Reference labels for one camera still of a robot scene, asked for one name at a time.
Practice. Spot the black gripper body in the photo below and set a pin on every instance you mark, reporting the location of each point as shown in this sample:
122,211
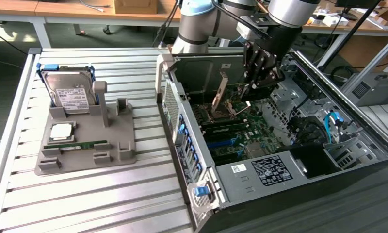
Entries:
284,38

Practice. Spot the graphics card with black shroud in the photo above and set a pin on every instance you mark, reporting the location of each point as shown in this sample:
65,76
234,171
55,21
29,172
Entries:
260,95

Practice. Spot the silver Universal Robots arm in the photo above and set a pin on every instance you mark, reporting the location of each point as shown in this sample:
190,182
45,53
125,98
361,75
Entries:
198,21

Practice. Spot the metal disk bay cage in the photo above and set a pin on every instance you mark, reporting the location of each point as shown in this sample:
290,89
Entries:
288,97

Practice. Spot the metal socket cover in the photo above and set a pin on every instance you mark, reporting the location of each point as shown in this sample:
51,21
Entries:
244,108

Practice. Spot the black slanted pole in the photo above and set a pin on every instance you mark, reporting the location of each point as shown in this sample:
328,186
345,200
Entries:
353,34

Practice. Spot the CPU socket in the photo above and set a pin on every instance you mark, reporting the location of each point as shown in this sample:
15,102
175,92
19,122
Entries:
223,116

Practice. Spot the wooden office desk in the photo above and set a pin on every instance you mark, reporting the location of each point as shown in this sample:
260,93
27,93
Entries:
360,26
51,11

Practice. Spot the black computer monitor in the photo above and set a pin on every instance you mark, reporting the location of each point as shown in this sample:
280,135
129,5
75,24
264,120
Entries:
346,3

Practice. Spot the green motherboard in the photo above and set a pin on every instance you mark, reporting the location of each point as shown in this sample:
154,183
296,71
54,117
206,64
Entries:
260,131

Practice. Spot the black RAM stick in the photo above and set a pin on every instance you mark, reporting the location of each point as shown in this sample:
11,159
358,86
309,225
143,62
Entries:
226,129

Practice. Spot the grey chipset heatsink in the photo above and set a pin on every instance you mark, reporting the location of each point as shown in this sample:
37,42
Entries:
257,150

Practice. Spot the grey computer tower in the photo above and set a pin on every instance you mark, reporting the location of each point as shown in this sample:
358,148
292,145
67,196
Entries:
376,92

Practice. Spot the brown cardboard box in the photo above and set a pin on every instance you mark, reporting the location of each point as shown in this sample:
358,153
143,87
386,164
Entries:
133,6

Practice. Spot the grey power supply unit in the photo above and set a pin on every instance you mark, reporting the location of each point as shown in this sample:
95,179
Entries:
240,184

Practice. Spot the black caster wheel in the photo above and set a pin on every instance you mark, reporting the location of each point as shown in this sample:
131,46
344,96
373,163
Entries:
107,29

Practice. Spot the blue case latch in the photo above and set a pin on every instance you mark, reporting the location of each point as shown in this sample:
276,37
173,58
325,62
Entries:
201,191

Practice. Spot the open grey PC case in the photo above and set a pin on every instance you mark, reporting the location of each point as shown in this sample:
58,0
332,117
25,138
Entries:
310,206

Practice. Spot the hard disk in blue carrier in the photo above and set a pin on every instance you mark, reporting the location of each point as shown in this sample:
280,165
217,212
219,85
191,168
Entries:
69,85

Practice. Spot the grey plastic parts rack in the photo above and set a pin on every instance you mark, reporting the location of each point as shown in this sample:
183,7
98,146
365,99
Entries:
85,131

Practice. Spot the green RAM stick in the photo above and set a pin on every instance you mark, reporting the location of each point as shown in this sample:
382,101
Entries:
81,145

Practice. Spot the silver CPU chip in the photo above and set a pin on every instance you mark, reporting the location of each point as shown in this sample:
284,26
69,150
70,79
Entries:
62,131

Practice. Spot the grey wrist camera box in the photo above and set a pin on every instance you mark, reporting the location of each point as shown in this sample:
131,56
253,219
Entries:
246,30

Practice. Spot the aluminium profile frame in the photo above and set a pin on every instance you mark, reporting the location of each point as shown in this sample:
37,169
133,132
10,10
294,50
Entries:
386,52

